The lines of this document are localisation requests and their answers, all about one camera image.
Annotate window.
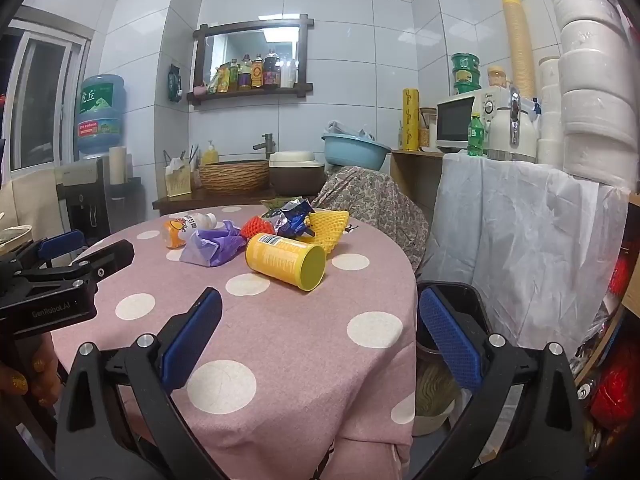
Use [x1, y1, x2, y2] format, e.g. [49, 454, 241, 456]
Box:
[10, 20, 93, 171]

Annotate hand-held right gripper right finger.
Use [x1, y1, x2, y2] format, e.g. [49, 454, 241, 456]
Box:
[400, 285, 586, 480]

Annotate blue water jug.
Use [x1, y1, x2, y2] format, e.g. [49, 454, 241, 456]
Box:
[75, 74, 126, 158]

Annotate red foam fruit net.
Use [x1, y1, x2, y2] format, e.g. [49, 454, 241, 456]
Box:
[240, 215, 276, 241]

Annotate white sheet cover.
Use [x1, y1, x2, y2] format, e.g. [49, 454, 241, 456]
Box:
[420, 152, 631, 361]

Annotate paper cup dispenser tube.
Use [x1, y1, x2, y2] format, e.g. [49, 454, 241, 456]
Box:
[107, 146, 143, 201]

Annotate stack of large white bowls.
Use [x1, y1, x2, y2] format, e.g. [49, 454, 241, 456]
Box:
[537, 0, 640, 186]

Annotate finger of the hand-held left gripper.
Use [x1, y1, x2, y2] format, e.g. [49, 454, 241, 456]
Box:
[10, 230, 86, 268]
[14, 239, 136, 288]

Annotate stack of small white containers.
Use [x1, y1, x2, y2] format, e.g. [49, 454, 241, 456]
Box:
[537, 57, 566, 168]

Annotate wicker wash basin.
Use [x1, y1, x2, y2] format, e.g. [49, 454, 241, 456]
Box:
[199, 159, 271, 193]

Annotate light wooden cabinet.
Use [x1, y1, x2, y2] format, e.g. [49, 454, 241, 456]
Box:
[390, 149, 446, 211]

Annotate green soda bottle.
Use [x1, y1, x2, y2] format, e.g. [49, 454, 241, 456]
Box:
[467, 112, 487, 157]

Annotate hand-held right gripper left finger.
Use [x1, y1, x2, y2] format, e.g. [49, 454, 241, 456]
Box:
[54, 287, 236, 480]

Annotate white microwave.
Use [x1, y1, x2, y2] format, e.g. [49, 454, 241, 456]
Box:
[436, 86, 518, 153]

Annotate yellow green seasoning packets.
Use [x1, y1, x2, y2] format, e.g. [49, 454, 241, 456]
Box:
[207, 65, 231, 95]

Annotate purple plastic bag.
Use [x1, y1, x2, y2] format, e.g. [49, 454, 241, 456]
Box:
[179, 220, 248, 267]

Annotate yellow tall canister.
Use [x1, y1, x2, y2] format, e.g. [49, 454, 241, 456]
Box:
[402, 88, 421, 152]

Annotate dark soy sauce bottle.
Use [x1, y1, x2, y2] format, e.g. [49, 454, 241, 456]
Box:
[264, 50, 281, 87]

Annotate person's left hand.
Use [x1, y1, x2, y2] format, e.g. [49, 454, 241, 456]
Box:
[0, 345, 58, 409]

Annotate yellow tissue basket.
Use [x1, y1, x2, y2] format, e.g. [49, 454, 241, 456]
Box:
[165, 157, 193, 197]

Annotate wooden framed mirror shelf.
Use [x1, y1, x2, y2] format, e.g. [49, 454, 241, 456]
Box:
[187, 14, 315, 106]

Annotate floral cloth cover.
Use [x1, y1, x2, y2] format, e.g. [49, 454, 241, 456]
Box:
[311, 165, 431, 273]

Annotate red net bag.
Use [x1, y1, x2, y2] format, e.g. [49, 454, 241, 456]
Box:
[590, 355, 640, 431]

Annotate yellow cylindrical can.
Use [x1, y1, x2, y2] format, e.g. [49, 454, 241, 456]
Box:
[245, 232, 327, 292]

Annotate blue foil snack wrapper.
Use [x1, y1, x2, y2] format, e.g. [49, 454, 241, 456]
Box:
[262, 199, 316, 238]

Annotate white thermos jug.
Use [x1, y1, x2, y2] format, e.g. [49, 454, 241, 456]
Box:
[487, 87, 538, 163]

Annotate dark brown trash bin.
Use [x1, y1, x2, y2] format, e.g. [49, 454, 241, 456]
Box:
[414, 281, 496, 361]

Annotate stack of yellow paper cups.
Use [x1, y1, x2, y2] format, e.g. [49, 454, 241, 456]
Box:
[500, 0, 537, 101]

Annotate yellow foam fruit net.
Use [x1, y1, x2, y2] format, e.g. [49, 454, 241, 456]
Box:
[302, 210, 351, 256]

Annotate water dispenser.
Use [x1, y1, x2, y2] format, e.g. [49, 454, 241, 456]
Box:
[54, 155, 146, 246]

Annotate dark wooden counter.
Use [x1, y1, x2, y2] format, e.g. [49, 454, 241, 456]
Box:
[152, 187, 321, 216]

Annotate pink polka dot tablecloth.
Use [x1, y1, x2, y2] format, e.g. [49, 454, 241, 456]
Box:
[50, 205, 418, 480]

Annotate grey crumpled cloth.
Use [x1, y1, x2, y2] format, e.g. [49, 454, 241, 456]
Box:
[327, 120, 376, 141]

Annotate brown pot with white lid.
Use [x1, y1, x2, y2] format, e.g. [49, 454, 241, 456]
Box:
[269, 150, 326, 196]

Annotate light blue plastic basin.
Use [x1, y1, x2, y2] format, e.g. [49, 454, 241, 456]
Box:
[321, 132, 392, 171]

